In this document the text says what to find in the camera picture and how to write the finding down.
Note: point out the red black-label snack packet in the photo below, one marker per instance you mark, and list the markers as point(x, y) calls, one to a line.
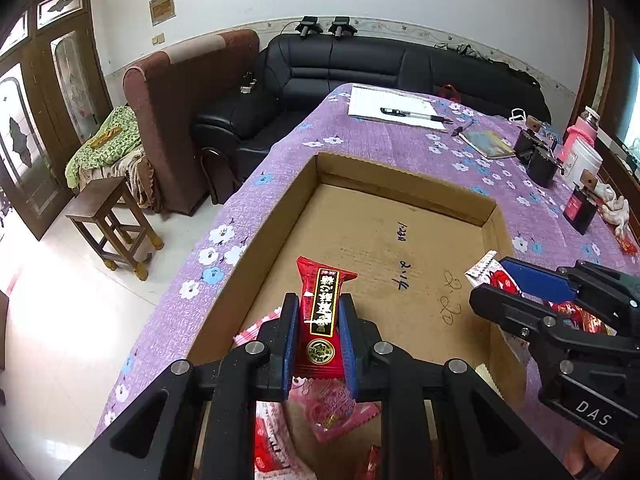
point(322, 310)

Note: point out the small wall plaque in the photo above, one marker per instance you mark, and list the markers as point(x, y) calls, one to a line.
point(162, 7)

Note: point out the black jar with red label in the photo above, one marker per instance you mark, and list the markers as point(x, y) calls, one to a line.
point(580, 207)

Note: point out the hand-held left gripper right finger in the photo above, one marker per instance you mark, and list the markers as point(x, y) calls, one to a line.
point(347, 355)

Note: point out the dark cloth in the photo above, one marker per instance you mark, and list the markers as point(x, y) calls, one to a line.
point(517, 77)

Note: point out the white paper sheet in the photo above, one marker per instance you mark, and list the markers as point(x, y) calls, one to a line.
point(390, 100)

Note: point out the black leather sofa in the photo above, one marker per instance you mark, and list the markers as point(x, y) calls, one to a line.
point(340, 70)

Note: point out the person's right hand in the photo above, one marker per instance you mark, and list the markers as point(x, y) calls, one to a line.
point(590, 455)

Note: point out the pink cartoon snack packet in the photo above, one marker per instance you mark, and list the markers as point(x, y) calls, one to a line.
point(330, 410)

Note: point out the pink sleeved thermos bottle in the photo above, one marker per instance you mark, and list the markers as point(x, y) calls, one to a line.
point(582, 127)

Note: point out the white plastic mug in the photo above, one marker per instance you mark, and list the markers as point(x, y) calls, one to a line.
point(587, 160)

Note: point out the white grey red snack packet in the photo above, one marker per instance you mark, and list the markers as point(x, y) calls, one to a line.
point(487, 270)

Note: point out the green patterned cloth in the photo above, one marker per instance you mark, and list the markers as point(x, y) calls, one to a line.
point(105, 145)

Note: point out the white cotton gloves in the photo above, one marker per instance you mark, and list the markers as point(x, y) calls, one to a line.
point(617, 207)

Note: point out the dark slim pen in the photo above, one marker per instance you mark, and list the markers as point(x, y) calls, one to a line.
point(462, 128)

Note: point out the black jar with cork knob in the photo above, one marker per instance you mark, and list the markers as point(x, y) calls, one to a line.
point(525, 142)
point(542, 167)

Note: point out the brown fringed blanket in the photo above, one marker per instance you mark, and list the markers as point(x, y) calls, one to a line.
point(142, 185)

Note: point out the red foil wrapper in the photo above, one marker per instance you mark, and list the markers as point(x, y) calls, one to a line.
point(629, 246)

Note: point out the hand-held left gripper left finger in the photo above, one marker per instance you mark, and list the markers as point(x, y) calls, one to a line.
point(290, 345)

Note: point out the brown upholstered armchair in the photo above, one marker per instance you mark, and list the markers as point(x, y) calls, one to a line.
point(170, 125)

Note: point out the white bag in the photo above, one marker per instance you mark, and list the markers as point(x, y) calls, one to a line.
point(519, 115)

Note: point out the red bag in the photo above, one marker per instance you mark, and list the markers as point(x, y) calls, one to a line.
point(447, 94)

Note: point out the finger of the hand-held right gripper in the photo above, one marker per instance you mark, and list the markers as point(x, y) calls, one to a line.
point(540, 280)
point(505, 310)

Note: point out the wooden stool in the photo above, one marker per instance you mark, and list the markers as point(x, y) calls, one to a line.
point(100, 205)

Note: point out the black pen with white barrel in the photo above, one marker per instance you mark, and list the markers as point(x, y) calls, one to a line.
point(410, 115)

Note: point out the shallow cardboard box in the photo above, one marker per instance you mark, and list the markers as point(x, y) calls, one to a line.
point(380, 240)

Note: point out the wall socket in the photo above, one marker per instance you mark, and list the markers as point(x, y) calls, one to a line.
point(158, 39)

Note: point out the black device on sofa back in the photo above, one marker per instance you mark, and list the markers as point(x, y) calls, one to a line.
point(309, 27)
point(342, 26)

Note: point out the red portrait snack packet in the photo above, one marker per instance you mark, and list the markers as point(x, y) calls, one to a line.
point(580, 317)

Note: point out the wooden glass cabinet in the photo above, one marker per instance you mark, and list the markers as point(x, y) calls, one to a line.
point(620, 110)

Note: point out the wooden glazed door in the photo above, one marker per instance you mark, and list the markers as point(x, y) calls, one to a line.
point(50, 110)

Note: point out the small colourful notebook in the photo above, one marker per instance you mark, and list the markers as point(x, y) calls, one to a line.
point(487, 144)

